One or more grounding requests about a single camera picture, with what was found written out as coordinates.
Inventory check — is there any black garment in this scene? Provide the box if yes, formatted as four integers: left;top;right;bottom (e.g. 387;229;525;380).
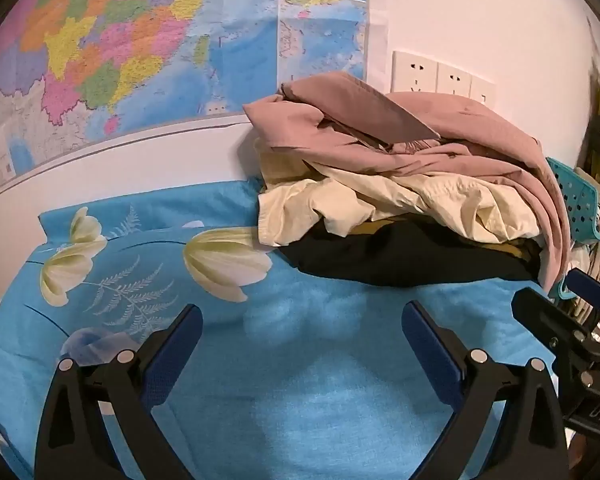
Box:
277;220;543;288

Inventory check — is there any cream garment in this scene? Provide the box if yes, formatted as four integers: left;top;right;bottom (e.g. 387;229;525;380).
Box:
256;137;543;248

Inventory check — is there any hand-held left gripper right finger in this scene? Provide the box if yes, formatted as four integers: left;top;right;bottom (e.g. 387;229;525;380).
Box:
401;301;566;480

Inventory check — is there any white wall socket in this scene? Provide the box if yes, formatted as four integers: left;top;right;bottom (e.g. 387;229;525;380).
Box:
470;76;497;106
436;62;473;96
391;50;439;93

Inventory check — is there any dusty pink jacket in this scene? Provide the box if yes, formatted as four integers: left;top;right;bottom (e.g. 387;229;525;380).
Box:
242;71;573;293

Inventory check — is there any colourful wall map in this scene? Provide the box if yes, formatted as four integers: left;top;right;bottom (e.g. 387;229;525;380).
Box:
0;0;371;196

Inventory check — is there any blue floral bed sheet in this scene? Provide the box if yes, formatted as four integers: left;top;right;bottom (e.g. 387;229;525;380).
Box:
0;177;561;480

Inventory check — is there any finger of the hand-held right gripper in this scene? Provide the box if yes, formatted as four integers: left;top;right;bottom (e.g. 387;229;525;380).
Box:
511;287;600;361
565;268;600;313

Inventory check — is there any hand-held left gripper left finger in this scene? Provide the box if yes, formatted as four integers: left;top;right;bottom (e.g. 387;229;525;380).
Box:
34;304;203;480

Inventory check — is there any beige cloth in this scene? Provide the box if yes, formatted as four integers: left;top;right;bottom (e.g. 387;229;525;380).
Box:
567;245;600;321

